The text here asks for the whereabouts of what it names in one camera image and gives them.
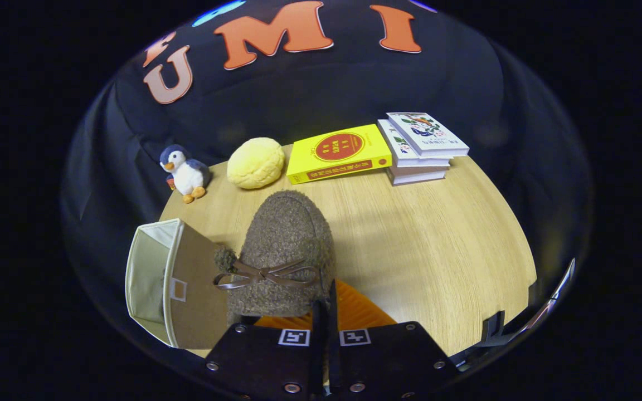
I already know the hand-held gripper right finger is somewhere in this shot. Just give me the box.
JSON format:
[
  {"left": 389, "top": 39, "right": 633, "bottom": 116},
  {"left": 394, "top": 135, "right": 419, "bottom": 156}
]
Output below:
[{"left": 328, "top": 278, "right": 460, "bottom": 400}]

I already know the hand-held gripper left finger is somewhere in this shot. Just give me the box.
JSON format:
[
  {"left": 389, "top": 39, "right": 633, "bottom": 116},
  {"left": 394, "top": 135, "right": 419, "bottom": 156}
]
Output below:
[{"left": 204, "top": 300, "right": 326, "bottom": 400}]

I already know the brown fuzzy shoe with bow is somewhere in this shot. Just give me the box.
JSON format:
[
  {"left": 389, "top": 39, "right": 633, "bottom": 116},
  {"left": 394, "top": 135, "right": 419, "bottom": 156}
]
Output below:
[{"left": 213, "top": 190, "right": 337, "bottom": 326}]

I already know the beige fabric storage box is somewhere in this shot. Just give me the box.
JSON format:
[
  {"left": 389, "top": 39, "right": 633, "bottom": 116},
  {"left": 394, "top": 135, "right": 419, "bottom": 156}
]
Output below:
[{"left": 125, "top": 218, "right": 230, "bottom": 350}]

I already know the brown spine book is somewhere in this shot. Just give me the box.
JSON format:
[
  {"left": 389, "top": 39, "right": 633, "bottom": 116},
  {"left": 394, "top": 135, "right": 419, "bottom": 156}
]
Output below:
[{"left": 386, "top": 165, "right": 448, "bottom": 186}]

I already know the yellow book with red circle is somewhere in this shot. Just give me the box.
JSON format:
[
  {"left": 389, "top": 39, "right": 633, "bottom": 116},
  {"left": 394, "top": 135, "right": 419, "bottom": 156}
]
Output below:
[{"left": 286, "top": 124, "right": 393, "bottom": 185}]

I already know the yellow round bun plush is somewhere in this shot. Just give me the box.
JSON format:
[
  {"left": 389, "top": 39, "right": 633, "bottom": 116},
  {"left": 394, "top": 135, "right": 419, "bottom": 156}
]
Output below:
[{"left": 227, "top": 137, "right": 286, "bottom": 189}]

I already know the white illustrated cover book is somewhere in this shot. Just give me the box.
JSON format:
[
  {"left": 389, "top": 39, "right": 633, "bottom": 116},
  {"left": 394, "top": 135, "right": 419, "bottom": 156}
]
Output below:
[{"left": 378, "top": 119, "right": 451, "bottom": 168}]

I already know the blue white penguin plush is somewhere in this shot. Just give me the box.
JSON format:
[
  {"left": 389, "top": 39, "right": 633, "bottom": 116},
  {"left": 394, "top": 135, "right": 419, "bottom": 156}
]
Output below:
[{"left": 159, "top": 144, "right": 211, "bottom": 204}]

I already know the white floral cover book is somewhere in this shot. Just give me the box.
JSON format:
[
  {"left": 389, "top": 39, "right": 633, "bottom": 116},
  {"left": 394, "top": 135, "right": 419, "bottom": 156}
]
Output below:
[{"left": 386, "top": 113, "right": 469, "bottom": 158}]

